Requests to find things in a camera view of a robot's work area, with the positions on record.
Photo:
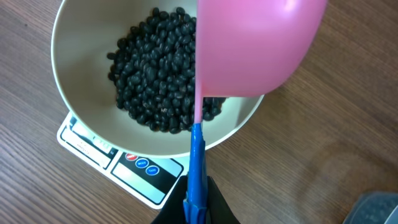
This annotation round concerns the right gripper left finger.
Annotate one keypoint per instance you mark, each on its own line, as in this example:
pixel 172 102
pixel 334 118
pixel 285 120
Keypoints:
pixel 173 211

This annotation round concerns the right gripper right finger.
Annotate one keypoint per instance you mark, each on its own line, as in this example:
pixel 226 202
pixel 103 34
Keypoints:
pixel 218 210

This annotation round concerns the pink scoop blue handle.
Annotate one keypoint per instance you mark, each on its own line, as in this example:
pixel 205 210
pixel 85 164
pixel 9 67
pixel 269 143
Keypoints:
pixel 243 48

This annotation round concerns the white digital kitchen scale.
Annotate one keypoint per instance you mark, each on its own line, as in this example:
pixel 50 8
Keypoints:
pixel 150 180

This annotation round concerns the black beans in bowl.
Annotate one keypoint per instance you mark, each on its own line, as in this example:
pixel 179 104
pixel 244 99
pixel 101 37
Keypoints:
pixel 153 71

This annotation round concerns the white bowl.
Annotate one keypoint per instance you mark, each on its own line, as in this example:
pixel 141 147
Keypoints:
pixel 83 33

